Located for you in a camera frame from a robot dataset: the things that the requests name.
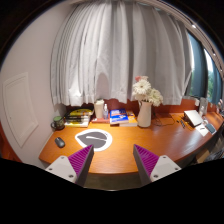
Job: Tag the white paper sheet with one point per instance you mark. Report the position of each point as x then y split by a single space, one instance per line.
202 130

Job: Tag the white tissue container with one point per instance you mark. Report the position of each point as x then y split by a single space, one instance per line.
98 107

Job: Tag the orange book under blue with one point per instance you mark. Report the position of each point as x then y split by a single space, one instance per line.
132 121

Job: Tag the white curtain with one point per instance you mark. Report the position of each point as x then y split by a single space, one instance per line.
104 45

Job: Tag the white wall panel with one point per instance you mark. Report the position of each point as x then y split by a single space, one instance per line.
18 107

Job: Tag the white flower vase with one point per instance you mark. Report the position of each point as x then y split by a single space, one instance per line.
144 116

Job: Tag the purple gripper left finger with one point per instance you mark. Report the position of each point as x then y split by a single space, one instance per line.
75 167

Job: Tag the dark grey computer mouse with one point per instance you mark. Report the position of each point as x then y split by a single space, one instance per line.
59 142

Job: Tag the white gerbera flowers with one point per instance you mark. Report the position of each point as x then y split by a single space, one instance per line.
144 92

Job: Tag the green mug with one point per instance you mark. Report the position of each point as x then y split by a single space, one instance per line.
58 123

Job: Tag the stack of books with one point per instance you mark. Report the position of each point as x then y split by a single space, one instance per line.
78 118

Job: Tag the clear sanitizer bottle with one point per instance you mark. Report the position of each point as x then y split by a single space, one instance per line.
105 112

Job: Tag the grey white round mousepad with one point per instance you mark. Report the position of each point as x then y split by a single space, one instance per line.
98 138

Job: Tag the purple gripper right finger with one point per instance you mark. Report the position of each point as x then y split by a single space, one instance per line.
152 167

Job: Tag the silver laptop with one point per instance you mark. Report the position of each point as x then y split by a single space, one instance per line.
193 117

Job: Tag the smartphone on desk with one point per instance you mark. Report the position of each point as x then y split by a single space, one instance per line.
211 128

